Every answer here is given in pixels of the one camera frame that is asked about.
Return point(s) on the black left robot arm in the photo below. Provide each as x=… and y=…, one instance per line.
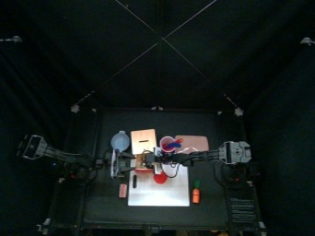
x=62, y=155

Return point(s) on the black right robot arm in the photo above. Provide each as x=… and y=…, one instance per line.
x=213, y=155

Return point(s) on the wooden drawer box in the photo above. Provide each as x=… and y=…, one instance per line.
x=143, y=136

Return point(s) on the pink utensil cup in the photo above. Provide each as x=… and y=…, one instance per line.
x=166, y=147

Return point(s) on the blue toy utensil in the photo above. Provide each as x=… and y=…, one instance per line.
x=173, y=144

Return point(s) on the red toy utensil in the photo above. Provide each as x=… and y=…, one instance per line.
x=179, y=140

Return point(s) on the pink rectangular block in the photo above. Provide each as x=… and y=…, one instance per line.
x=123, y=191

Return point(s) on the white cutting board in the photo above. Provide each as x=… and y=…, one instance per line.
x=161, y=193

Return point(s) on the orange toy carrot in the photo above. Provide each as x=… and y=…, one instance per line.
x=197, y=193

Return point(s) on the black printed label sheet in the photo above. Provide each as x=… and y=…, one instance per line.
x=242, y=210

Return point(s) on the metal frame corner bracket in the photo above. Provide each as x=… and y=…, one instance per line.
x=239, y=111
x=75, y=108
x=15, y=39
x=307, y=40

